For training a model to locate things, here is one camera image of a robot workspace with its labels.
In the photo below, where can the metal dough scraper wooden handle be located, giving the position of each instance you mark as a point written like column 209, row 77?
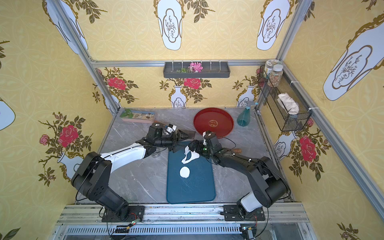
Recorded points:
column 161, row 127

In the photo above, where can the pink rectangular planter box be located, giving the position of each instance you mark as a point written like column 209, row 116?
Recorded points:
column 135, row 116

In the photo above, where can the white dough lump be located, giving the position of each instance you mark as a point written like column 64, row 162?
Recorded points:
column 189, row 155

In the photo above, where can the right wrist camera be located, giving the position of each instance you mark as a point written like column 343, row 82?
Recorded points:
column 208, row 134

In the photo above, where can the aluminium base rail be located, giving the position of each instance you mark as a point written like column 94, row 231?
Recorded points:
column 182, row 219

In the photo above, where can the teal plastic tray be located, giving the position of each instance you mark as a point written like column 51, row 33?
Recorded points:
column 199, row 187

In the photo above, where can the black wire basket shelf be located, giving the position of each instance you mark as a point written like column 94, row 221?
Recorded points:
column 285, row 122

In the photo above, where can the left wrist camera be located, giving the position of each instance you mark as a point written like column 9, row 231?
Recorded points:
column 170, row 129

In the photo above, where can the jar with patterned lid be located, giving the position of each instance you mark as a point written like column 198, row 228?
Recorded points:
column 269, row 66

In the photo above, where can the beige cloth in basket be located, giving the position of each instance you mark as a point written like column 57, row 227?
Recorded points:
column 288, row 104

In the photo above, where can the wooden rolling pin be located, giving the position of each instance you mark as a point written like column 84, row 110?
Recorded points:
column 235, row 150

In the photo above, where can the grey wall shelf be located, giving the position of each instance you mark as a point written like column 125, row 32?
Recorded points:
column 211, row 69

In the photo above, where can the green spray bottle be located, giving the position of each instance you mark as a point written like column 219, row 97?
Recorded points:
column 244, row 118

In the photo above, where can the spice jar white lid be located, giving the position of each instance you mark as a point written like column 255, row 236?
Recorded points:
column 275, row 75

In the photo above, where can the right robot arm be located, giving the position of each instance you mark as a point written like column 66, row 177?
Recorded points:
column 266, row 181

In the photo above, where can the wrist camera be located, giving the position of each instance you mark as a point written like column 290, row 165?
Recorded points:
column 170, row 129
column 208, row 134

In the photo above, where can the red round tray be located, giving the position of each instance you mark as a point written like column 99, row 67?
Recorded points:
column 215, row 120

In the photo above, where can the pink artificial flower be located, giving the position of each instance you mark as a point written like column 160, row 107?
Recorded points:
column 195, row 67

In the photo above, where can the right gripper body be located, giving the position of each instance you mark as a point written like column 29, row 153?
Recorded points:
column 197, row 145

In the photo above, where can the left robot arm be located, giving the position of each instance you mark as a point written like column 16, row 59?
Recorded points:
column 92, row 177

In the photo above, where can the round white dumpling wrapper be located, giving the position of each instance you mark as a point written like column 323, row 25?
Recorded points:
column 184, row 172

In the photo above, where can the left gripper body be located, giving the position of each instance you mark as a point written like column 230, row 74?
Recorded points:
column 176, row 137

